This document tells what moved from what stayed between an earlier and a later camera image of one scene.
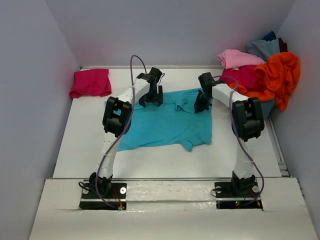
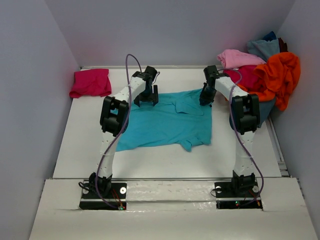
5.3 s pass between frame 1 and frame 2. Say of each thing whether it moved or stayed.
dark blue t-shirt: stayed
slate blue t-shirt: stayed
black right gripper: moved
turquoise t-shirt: stayed
